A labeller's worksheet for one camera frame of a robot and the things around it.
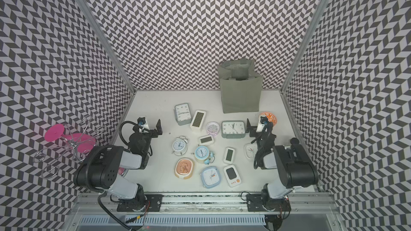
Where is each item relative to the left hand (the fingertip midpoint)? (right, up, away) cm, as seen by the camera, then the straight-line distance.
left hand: (152, 120), depth 90 cm
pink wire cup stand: (-18, -5, -31) cm, 36 cm away
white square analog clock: (+56, -16, -2) cm, 58 cm away
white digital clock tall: (+25, -1, +8) cm, 26 cm away
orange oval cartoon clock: (+20, -23, -10) cm, 32 cm away
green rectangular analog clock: (+48, -6, +6) cm, 48 cm away
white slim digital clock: (+44, -18, -5) cm, 47 cm away
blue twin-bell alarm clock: (+29, -17, -6) cm, 35 cm away
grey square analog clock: (+15, +3, +12) cm, 19 cm away
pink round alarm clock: (+35, -5, +6) cm, 35 cm away
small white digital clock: (+31, -11, -1) cm, 33 cm away
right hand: (+60, 0, -1) cm, 60 cm away
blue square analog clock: (+34, -27, -12) cm, 45 cm away
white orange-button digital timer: (+45, -27, -11) cm, 53 cm away
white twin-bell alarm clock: (+17, -13, -4) cm, 22 cm away
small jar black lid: (+78, -10, -7) cm, 79 cm away
